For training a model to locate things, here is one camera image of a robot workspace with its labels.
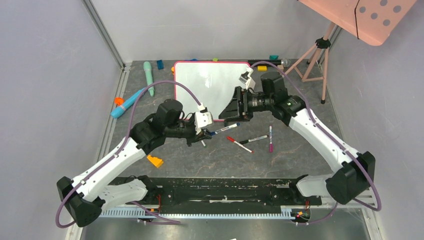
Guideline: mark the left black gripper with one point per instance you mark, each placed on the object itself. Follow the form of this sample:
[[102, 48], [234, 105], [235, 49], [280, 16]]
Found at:
[[204, 134]]

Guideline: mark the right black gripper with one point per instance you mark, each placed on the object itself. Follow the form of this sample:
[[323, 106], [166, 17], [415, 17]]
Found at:
[[243, 104]]

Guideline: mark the blue whiteboard marker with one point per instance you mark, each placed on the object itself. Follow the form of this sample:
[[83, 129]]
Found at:
[[225, 129]]

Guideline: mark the magenta whiteboard marker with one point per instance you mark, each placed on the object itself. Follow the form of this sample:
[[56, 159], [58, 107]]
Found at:
[[270, 136]]

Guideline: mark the pink framed whiteboard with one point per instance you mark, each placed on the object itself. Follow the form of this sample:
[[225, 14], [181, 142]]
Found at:
[[212, 82]]

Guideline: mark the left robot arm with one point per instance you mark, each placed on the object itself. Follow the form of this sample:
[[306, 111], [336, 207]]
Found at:
[[85, 196]]

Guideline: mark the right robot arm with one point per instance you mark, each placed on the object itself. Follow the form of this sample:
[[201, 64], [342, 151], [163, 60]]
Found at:
[[352, 171]]

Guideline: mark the red whiteboard marker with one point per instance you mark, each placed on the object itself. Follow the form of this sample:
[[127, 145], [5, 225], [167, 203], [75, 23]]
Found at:
[[239, 144]]

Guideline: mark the black rainbow marker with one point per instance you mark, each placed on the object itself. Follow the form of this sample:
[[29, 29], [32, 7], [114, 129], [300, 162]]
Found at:
[[253, 139]]

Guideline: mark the orange wedge block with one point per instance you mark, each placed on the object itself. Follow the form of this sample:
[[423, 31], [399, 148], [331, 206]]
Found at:
[[157, 162]]

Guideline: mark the yellow block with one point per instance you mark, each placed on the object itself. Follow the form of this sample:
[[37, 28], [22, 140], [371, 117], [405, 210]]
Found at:
[[262, 68]]

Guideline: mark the dark blue block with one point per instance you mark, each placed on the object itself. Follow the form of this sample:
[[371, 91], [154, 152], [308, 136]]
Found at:
[[160, 64]]

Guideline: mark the blue toy crayon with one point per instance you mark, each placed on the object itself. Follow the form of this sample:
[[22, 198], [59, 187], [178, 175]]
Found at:
[[125, 104]]

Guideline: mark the orange small toy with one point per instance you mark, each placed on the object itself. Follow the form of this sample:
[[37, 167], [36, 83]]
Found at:
[[119, 101]]

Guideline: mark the mint green toy stick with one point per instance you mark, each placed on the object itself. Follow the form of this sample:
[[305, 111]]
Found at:
[[147, 67]]

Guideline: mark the pink tripod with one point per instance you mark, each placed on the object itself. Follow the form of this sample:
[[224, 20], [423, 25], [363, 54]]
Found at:
[[319, 55]]

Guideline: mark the pink perforated panel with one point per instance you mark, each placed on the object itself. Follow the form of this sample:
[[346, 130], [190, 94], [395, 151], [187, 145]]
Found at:
[[371, 21]]

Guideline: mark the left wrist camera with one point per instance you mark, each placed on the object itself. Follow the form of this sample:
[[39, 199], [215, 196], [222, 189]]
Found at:
[[202, 118]]

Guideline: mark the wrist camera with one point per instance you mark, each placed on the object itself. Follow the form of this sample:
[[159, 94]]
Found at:
[[247, 79], [202, 118]]

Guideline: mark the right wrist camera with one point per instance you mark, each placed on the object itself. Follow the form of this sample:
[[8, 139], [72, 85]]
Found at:
[[247, 79]]

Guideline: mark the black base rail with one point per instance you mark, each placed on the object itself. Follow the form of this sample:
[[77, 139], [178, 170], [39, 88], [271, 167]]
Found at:
[[183, 195]]

